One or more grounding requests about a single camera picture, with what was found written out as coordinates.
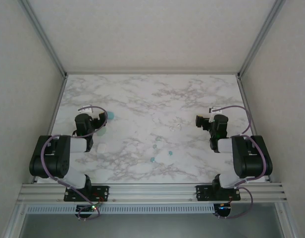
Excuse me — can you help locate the white slotted cable duct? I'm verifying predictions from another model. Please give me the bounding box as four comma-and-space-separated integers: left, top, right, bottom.
26, 204, 215, 214

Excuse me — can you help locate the aluminium mounting rail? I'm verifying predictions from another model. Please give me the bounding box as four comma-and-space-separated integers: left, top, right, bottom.
17, 182, 288, 205

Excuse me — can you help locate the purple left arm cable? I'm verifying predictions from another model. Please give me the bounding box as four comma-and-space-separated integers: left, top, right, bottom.
40, 105, 109, 222

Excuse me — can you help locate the controller circuit board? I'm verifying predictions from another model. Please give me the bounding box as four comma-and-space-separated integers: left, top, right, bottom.
75, 203, 105, 214
213, 202, 233, 215

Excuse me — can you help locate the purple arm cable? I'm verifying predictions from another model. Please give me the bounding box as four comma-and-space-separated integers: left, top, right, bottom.
213, 105, 267, 220
40, 105, 109, 222

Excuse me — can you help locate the aluminium frame post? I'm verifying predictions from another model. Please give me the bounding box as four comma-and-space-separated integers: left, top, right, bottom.
20, 0, 68, 78
237, 0, 287, 78
275, 203, 301, 238
1, 203, 28, 238

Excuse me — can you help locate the aluminium table edge rail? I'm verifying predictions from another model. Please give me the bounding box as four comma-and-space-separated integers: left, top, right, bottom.
41, 74, 69, 184
236, 74, 271, 184
65, 71, 240, 76

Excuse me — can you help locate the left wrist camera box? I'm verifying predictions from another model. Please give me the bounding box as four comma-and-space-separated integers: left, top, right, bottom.
77, 105, 94, 114

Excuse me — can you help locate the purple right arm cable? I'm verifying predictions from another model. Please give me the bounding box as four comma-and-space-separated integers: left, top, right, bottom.
213, 105, 267, 220

